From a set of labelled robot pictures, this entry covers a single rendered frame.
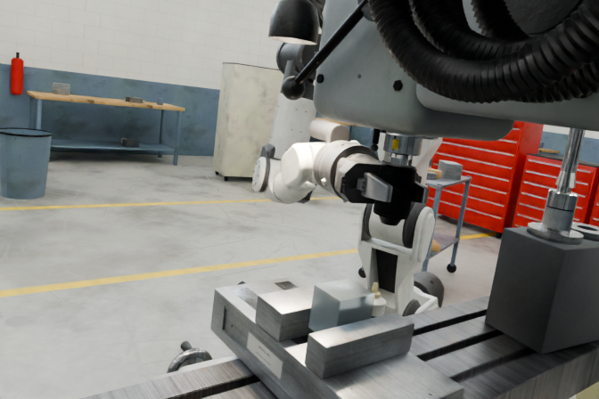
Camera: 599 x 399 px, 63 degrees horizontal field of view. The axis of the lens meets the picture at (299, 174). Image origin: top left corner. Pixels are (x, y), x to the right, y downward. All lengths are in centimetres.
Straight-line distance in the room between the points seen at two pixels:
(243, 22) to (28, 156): 503
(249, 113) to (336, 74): 615
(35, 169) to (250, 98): 287
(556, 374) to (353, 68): 62
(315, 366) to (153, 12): 802
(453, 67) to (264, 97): 654
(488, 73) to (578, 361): 80
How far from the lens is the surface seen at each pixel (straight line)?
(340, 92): 59
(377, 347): 63
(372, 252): 146
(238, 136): 672
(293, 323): 65
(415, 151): 63
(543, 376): 91
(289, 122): 107
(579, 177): 552
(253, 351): 71
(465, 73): 26
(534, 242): 93
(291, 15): 71
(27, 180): 530
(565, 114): 41
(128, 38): 829
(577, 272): 96
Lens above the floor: 134
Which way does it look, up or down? 10 degrees down
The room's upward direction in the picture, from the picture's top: 7 degrees clockwise
